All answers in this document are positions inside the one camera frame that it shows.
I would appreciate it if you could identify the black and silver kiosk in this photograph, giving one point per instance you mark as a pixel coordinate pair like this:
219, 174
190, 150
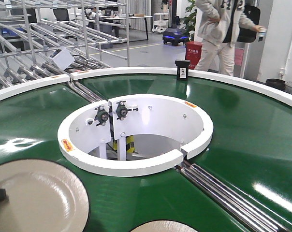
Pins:
245, 37

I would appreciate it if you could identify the steel conveyor rollers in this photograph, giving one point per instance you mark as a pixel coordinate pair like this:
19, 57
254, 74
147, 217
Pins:
237, 206

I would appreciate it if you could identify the black sensor box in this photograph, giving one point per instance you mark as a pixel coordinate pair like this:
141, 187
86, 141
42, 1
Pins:
182, 69

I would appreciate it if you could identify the white inner ring guard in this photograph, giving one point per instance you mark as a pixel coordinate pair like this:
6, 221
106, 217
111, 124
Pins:
134, 135

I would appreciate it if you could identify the person in beige clothes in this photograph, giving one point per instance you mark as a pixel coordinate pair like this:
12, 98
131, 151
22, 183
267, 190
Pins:
219, 28

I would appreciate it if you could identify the red box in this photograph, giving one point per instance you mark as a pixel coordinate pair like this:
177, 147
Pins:
193, 53

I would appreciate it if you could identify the white control box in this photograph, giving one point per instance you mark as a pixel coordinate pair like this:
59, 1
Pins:
62, 58

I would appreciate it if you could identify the white outer conveyor rim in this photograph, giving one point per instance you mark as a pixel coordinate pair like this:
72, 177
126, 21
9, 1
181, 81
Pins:
61, 78

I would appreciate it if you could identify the white table in background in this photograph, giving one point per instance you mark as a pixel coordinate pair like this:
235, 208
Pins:
121, 22

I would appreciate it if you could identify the metal roller rack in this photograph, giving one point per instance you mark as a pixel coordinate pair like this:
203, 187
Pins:
31, 30

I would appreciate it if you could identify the beige plate with black rim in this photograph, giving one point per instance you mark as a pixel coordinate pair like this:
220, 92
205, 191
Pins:
41, 196

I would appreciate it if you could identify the black waste bin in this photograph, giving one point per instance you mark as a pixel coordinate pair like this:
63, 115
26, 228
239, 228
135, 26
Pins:
276, 83

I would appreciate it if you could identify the black mobile robot blue lights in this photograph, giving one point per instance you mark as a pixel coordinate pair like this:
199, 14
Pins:
175, 36

